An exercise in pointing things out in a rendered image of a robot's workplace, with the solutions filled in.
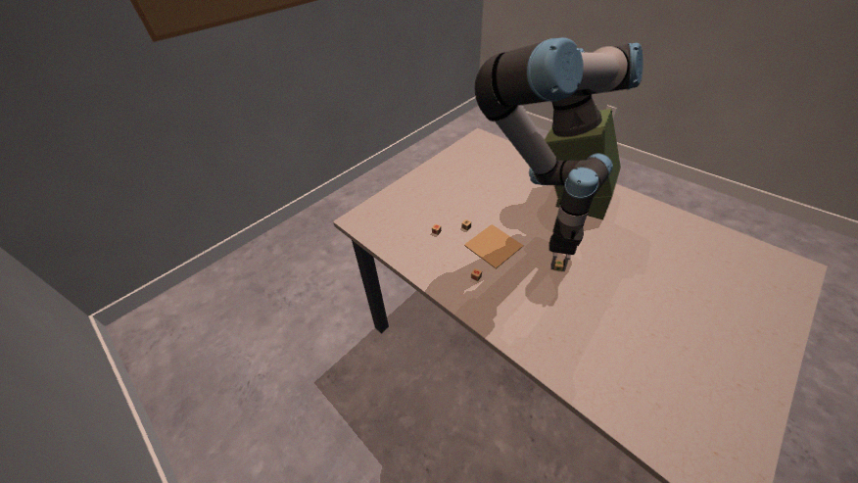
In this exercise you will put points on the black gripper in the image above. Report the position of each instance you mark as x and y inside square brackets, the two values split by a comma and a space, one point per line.
[566, 239]

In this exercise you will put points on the tan square mat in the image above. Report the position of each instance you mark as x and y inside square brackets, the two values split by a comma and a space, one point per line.
[493, 246]

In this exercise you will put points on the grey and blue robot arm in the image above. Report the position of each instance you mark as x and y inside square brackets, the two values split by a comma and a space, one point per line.
[552, 71]

